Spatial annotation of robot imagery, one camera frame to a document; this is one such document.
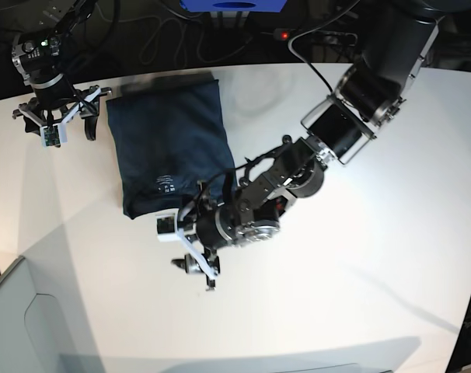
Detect silver aluminium frame post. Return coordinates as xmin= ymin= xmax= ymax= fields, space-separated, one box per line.
xmin=209 ymin=11 xmax=249 ymax=29

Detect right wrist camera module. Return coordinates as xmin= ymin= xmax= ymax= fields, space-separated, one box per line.
xmin=40 ymin=124 xmax=68 ymax=148

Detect grey cable loops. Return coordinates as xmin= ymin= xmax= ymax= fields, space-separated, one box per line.
xmin=138 ymin=15 xmax=256 ymax=65

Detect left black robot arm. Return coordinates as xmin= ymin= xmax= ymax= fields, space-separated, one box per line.
xmin=171 ymin=1 xmax=460 ymax=290

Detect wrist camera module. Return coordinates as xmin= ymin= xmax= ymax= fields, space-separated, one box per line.
xmin=40 ymin=124 xmax=68 ymax=148
xmin=155 ymin=211 xmax=179 ymax=242

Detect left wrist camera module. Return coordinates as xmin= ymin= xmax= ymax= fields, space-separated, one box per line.
xmin=155 ymin=211 xmax=179 ymax=242

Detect blue plastic box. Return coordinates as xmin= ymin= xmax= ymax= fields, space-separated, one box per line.
xmin=180 ymin=0 xmax=287 ymax=12

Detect black power strip red switch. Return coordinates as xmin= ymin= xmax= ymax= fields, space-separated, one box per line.
xmin=270 ymin=28 xmax=358 ymax=47

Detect dark blue T-shirt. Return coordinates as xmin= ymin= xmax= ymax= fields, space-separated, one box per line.
xmin=106 ymin=79 xmax=235 ymax=219

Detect grey tray corner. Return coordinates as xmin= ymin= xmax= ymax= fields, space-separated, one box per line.
xmin=0 ymin=256 xmax=105 ymax=372

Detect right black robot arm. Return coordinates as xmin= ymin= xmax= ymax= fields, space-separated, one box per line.
xmin=12 ymin=1 xmax=121 ymax=148

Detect left white black gripper body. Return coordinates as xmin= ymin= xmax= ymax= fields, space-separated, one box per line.
xmin=177 ymin=204 xmax=236 ymax=291

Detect right white black gripper body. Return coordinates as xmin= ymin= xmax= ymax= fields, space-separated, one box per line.
xmin=12 ymin=79 xmax=112 ymax=127

